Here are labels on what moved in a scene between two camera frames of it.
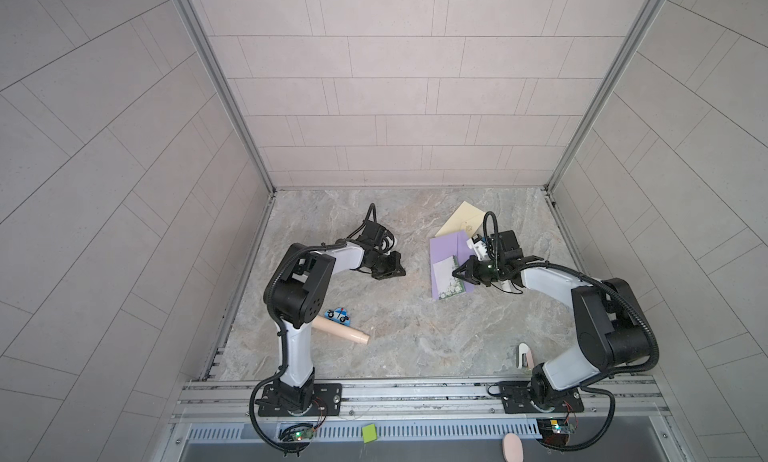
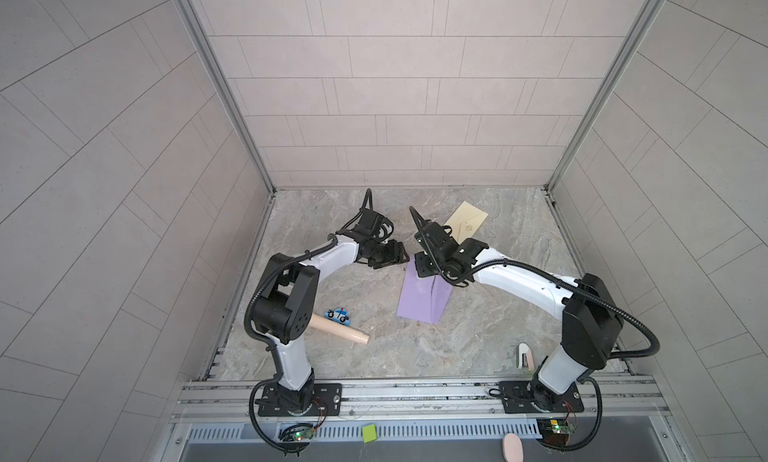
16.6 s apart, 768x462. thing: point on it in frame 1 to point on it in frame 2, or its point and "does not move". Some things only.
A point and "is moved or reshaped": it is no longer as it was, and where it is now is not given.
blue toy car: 339,315 does not move
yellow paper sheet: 467,218 does not move
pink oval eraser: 512,448 does not move
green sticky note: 369,433 does not move
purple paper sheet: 446,246 is moved or reshaped
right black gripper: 471,267 to 419,256
